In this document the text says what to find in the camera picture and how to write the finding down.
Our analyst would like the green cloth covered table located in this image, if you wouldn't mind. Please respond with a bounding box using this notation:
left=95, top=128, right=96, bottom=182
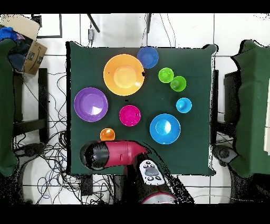
left=0, top=39, right=18, bottom=177
left=230, top=39, right=270, bottom=178

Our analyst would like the light green cup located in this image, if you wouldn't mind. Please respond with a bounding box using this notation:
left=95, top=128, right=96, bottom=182
left=158, top=67, right=175, bottom=83

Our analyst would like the black stool frame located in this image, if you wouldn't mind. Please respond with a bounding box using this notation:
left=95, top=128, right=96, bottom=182
left=12, top=68, right=50, bottom=143

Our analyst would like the dark green tablecloth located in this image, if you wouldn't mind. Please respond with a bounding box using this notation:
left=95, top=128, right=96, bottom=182
left=65, top=41, right=218, bottom=176

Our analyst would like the blue cloth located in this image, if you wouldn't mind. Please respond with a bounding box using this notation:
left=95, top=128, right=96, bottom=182
left=0, top=26, right=17, bottom=42

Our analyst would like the black tripod leg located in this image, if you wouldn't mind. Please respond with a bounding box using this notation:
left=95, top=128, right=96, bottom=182
left=146, top=13, right=152, bottom=34
left=86, top=13, right=101, bottom=33

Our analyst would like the black floor box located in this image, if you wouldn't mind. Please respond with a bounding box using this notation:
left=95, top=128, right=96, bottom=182
left=80, top=174, right=93, bottom=196

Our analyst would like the thin black frame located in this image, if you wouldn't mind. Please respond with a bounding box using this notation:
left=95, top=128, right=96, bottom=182
left=31, top=13, right=63, bottom=39

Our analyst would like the light blue bowl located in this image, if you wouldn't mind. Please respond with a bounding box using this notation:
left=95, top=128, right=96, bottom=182
left=149, top=113, right=181, bottom=145

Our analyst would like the dark blue small bowl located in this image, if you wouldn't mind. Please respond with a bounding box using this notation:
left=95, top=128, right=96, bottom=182
left=137, top=46, right=159, bottom=70

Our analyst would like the black pedestal base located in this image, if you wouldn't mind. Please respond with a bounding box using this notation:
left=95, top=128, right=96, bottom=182
left=211, top=144, right=239, bottom=167
left=13, top=142, right=46, bottom=158

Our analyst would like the purple bowl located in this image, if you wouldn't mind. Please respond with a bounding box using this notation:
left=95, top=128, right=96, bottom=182
left=73, top=87, right=109, bottom=123

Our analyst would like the orange cup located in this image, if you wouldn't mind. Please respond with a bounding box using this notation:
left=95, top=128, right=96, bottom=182
left=99, top=127, right=116, bottom=142

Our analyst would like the large orange bowl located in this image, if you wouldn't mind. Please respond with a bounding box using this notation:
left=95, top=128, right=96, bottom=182
left=103, top=53, right=146, bottom=97

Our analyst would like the pink-red small bowl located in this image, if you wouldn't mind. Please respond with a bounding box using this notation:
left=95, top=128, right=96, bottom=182
left=119, top=105, right=142, bottom=127

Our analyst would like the cardboard box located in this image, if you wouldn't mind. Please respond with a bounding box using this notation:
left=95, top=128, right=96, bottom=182
left=0, top=14, right=48, bottom=76

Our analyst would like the light blue cup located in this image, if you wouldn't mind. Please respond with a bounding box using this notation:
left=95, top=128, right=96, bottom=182
left=176, top=97, right=192, bottom=114

